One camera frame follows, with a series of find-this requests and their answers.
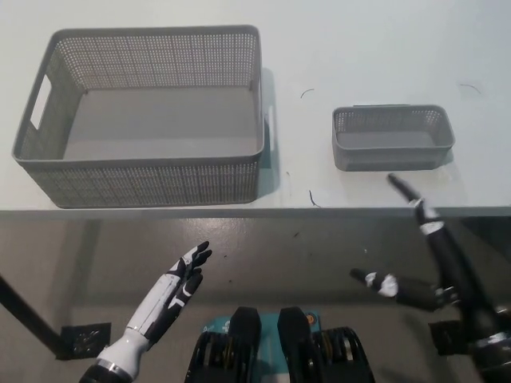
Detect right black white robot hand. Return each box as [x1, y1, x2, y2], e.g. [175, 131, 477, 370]
[349, 172, 511, 349]

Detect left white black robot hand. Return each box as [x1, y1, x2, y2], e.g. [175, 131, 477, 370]
[125, 240, 213, 349]

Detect small grey perforated basket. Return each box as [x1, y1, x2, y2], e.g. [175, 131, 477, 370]
[331, 104, 456, 172]

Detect black table leg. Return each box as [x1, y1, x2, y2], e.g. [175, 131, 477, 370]
[0, 274, 65, 357]

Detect large grey perforated basket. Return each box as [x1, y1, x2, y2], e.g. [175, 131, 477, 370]
[10, 25, 276, 210]

